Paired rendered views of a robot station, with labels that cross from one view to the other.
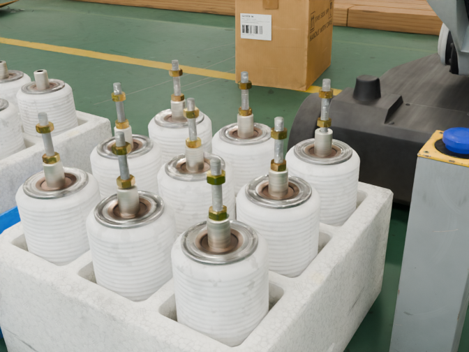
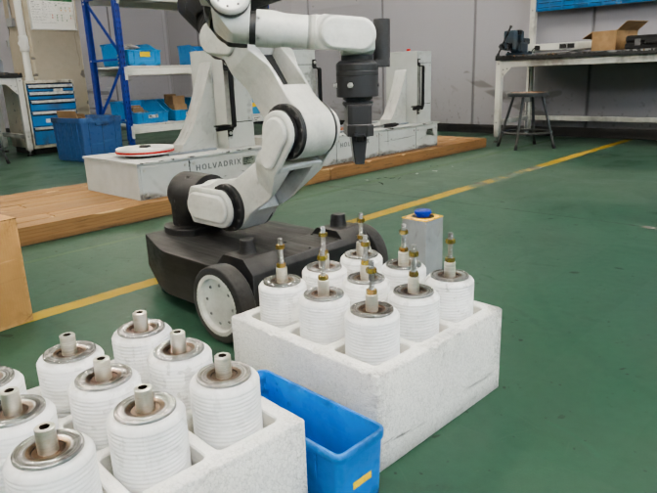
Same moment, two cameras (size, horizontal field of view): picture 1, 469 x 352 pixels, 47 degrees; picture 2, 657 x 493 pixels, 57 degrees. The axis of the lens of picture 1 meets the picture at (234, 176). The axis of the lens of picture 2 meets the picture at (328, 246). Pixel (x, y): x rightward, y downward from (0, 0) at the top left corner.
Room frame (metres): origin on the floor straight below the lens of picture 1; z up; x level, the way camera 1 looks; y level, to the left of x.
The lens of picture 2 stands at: (0.45, 1.18, 0.64)
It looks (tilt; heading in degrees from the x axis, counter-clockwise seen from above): 16 degrees down; 281
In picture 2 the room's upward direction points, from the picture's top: 2 degrees counter-clockwise
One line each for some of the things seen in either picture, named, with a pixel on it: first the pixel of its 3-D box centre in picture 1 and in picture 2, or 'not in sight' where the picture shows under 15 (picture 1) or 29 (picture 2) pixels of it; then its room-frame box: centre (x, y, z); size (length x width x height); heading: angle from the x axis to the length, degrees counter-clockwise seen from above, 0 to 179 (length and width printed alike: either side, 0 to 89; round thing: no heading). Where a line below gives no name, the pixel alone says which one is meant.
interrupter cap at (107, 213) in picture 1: (129, 209); (413, 291); (0.50, 0.11, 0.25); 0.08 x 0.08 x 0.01
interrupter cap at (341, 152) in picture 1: (322, 151); (361, 254); (0.63, -0.12, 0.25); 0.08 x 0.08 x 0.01
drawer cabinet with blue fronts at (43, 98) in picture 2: not in sight; (43, 115); (4.41, -4.33, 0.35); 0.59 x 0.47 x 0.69; 148
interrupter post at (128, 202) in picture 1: (128, 199); (413, 285); (0.50, 0.11, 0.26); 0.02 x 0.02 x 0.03
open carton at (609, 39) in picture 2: not in sight; (614, 36); (-0.90, -4.52, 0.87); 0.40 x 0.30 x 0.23; 134
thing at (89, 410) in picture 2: not in sight; (112, 435); (0.91, 0.50, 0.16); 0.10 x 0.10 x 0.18
